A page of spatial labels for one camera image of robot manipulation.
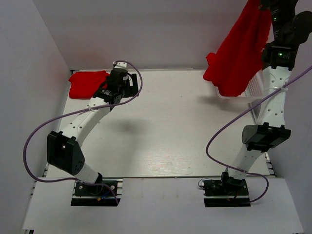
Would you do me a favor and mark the red t shirt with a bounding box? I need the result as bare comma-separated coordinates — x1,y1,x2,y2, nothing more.
69,71,110,99
203,0,271,97

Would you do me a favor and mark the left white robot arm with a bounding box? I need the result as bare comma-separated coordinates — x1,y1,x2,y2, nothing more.
47,68,139,195

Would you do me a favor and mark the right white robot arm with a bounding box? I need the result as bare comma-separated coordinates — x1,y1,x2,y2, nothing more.
220,0,312,195

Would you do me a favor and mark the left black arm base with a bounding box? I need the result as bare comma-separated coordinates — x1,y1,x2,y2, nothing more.
71,179,123,207

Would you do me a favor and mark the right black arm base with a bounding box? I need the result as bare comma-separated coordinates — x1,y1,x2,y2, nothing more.
198,172,251,208

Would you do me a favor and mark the white plastic basket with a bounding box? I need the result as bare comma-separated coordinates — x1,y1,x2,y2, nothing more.
215,71,263,104

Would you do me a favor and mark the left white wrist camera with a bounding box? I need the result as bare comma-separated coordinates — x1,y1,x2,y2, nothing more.
113,61,128,71

